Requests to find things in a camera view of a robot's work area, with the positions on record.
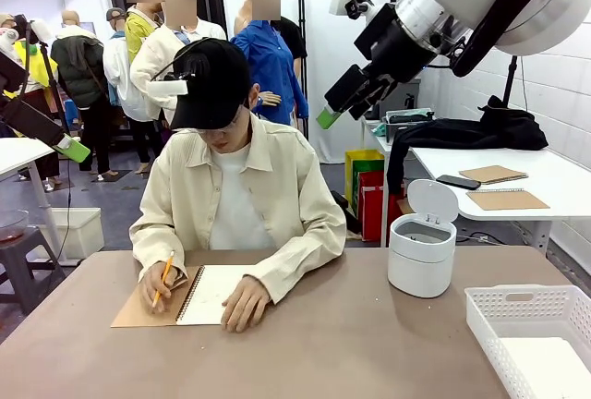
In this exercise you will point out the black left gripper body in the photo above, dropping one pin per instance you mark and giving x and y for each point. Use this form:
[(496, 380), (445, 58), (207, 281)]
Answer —
[(11, 75)]

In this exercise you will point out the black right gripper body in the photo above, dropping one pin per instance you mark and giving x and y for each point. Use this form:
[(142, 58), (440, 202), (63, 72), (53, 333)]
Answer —
[(397, 48)]

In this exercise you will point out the yellow pencil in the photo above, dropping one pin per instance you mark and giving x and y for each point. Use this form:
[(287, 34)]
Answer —
[(168, 262)]

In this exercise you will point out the brown spiral notebook white pages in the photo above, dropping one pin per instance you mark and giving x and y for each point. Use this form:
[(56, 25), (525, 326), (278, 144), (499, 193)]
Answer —
[(208, 297)]

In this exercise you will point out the person's right forearm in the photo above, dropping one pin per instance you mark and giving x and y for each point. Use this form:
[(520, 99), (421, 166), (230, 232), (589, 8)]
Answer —
[(152, 246)]

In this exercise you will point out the person's left forearm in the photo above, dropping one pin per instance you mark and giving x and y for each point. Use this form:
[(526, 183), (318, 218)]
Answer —
[(305, 265)]

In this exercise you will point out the person's right hand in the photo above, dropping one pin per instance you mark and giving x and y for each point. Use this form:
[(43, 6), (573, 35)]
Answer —
[(157, 288)]

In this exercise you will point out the person's left hand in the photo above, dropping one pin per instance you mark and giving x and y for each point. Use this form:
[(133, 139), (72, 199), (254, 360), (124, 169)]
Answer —
[(247, 304)]

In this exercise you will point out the white desk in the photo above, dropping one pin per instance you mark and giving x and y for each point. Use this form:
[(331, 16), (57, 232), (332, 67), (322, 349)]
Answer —
[(23, 154)]

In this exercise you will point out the grey storage box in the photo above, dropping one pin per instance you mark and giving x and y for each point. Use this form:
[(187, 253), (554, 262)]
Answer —
[(408, 94)]

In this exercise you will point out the green cloth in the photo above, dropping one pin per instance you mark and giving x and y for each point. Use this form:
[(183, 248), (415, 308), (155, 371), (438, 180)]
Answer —
[(379, 129)]

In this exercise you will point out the dark grey tray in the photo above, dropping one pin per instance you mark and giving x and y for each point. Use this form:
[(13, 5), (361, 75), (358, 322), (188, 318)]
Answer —
[(408, 116)]

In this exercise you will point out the black thin stand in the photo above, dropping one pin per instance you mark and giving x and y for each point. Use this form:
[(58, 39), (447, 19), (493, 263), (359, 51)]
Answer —
[(55, 89)]

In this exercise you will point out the mannequin in dark olive jacket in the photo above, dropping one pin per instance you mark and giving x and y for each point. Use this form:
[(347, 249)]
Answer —
[(76, 66)]

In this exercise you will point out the yellow shopping bag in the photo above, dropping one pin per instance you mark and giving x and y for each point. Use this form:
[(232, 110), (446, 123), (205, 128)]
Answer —
[(362, 161)]

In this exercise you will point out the mannequin in black t-shirt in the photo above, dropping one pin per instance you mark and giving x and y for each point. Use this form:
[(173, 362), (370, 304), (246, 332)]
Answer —
[(295, 41)]

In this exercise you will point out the mannequin in blue shirt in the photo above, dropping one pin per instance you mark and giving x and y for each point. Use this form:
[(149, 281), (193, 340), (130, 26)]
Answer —
[(270, 57)]

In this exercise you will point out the black light stand pole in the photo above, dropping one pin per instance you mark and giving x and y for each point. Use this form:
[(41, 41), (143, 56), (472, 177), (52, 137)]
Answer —
[(302, 2)]

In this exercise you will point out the capped mannequin in white jacket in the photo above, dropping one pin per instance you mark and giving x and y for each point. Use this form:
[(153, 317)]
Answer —
[(117, 71)]

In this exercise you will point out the clear glass bowl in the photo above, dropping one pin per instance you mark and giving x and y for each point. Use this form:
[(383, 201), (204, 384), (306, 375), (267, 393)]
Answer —
[(11, 226)]

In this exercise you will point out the red shopping bag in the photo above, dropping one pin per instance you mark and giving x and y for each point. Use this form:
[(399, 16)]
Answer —
[(371, 205)]

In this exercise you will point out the white floor storage box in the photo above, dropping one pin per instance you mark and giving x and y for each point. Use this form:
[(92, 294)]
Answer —
[(80, 233)]

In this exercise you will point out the black smartphone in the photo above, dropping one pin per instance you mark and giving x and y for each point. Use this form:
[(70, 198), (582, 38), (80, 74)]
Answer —
[(458, 182)]

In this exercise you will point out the mannequin in yellow-green shirt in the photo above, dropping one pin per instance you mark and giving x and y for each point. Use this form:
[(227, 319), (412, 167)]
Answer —
[(136, 32)]

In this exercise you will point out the grey stool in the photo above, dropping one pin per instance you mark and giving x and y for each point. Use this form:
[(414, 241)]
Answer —
[(23, 256)]

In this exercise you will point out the black clothing pile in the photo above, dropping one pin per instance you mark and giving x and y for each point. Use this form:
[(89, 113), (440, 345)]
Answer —
[(503, 129)]

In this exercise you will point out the black baseball cap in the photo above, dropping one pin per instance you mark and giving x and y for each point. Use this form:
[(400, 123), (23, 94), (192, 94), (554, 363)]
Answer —
[(212, 85)]

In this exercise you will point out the mannequin in white shirt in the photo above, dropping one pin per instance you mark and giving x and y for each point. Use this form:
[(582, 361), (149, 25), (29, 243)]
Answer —
[(157, 57)]

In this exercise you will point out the person in cream shirt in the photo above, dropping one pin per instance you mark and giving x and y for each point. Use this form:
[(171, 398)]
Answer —
[(249, 196)]

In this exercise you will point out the brown closed spiral notebook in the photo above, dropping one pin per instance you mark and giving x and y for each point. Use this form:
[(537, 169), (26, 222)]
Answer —
[(508, 199)]

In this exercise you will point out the white lidded trash bin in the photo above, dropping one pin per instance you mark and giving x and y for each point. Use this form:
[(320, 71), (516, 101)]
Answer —
[(418, 265)]

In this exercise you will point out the white side table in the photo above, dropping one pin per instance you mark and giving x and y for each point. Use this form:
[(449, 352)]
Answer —
[(545, 163)]

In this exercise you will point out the white perforated plastic basket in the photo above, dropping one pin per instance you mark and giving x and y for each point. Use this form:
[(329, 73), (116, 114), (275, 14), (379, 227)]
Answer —
[(489, 320)]

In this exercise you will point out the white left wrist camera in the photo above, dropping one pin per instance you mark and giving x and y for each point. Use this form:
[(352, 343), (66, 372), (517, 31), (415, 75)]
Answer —
[(42, 32)]

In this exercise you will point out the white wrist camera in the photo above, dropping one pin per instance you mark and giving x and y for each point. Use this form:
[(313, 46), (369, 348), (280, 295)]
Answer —
[(42, 32), (341, 4)]

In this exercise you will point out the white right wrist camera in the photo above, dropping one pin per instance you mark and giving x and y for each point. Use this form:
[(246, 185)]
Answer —
[(341, 4)]

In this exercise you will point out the black camera tripod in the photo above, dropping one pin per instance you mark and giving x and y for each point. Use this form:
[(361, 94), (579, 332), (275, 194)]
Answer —
[(510, 80)]

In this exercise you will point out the white head-mounted camera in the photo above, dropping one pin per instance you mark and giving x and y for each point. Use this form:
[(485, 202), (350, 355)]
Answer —
[(168, 88)]

